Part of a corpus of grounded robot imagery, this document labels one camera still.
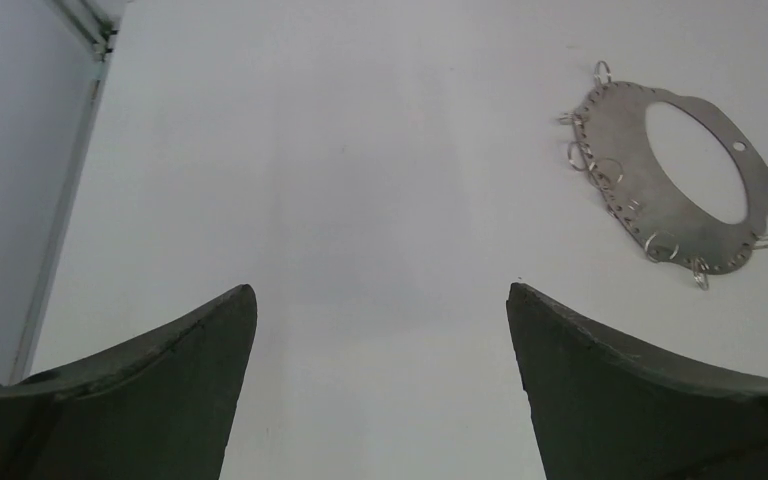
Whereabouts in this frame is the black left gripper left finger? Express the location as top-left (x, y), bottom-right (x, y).
top-left (0, 285), bottom-right (257, 479)

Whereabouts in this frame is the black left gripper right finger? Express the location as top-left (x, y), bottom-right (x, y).
top-left (506, 283), bottom-right (768, 479)

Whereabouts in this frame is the aluminium frame post left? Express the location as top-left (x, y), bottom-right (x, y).
top-left (7, 1), bottom-right (128, 384)

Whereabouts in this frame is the metal oval keyring plate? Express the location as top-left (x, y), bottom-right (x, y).
top-left (558, 60), bottom-right (768, 291)

